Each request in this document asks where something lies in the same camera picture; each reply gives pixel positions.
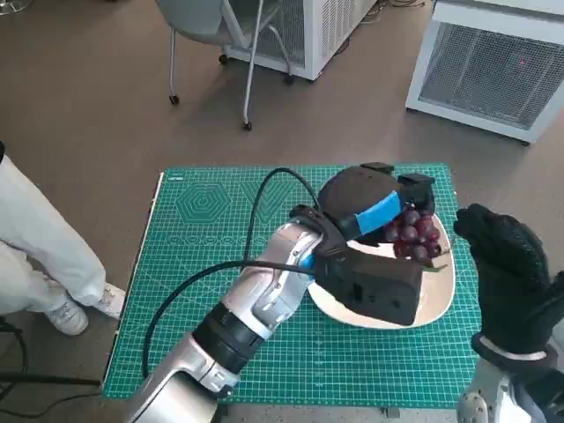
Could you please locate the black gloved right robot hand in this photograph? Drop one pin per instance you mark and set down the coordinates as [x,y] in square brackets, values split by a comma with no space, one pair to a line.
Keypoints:
[511,273]

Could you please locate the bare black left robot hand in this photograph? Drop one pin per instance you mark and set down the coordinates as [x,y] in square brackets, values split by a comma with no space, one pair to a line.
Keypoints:
[352,189]

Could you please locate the purple toy grape bunch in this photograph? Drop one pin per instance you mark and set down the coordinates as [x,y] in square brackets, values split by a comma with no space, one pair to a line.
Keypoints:
[407,233]

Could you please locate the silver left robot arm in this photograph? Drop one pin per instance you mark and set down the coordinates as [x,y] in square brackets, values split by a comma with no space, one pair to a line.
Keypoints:
[264,286]

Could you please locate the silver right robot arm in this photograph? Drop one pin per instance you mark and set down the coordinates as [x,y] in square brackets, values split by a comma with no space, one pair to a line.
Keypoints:
[480,396]

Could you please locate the white square plate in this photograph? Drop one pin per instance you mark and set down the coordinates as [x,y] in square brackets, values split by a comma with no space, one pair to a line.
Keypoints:
[436,291]

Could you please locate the white cabinet with mesh side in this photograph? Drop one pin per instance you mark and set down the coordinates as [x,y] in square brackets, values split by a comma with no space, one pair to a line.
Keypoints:
[330,35]

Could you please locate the white cabinet with mesh front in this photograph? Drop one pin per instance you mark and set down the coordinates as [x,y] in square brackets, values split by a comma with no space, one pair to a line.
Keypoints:
[484,75]

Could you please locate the green cutting mat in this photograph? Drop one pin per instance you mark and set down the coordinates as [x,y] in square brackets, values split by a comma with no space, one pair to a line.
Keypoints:
[352,365]

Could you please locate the grey chair with castors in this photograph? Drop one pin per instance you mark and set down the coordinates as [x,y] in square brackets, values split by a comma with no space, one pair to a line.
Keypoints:
[194,22]

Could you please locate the person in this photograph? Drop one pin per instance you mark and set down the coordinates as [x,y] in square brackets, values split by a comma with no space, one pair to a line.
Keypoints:
[44,247]

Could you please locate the dark stand bar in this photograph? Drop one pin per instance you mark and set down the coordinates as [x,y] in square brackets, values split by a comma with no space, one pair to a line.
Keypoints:
[44,379]

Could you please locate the chrome stool base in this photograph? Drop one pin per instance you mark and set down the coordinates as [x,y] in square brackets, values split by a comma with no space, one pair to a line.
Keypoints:
[11,5]

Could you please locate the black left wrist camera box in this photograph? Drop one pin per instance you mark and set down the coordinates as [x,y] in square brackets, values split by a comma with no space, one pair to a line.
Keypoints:
[379,286]

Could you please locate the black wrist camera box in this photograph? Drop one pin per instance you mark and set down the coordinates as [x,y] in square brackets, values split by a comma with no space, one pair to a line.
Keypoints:
[542,396]
[379,286]

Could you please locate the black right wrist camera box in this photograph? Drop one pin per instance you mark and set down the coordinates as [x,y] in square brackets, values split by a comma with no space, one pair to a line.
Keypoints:
[542,396]

